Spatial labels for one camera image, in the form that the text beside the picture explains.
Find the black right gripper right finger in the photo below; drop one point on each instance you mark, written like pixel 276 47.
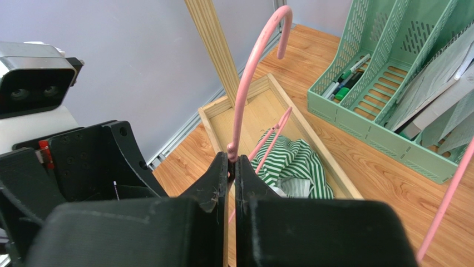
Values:
pixel 276 231

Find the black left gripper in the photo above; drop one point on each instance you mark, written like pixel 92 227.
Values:
pixel 99 162

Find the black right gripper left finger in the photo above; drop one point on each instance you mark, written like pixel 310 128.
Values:
pixel 187 230

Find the green white striped tank top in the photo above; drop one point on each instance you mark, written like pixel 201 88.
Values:
pixel 292 169

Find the pink wire hanger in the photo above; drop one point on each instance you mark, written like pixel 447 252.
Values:
pixel 445 202

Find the wooden clothes rack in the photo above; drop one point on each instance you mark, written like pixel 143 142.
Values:
pixel 250 106

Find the green capped marker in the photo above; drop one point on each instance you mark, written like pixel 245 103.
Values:
pixel 347 75

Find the black marker pen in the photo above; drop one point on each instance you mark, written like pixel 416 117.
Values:
pixel 344 91

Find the white folders in organizer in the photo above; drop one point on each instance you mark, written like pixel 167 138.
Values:
pixel 445 80

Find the mint green file organizer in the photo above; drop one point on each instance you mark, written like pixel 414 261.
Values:
pixel 401 37

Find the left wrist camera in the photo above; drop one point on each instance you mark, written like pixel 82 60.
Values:
pixel 35 78

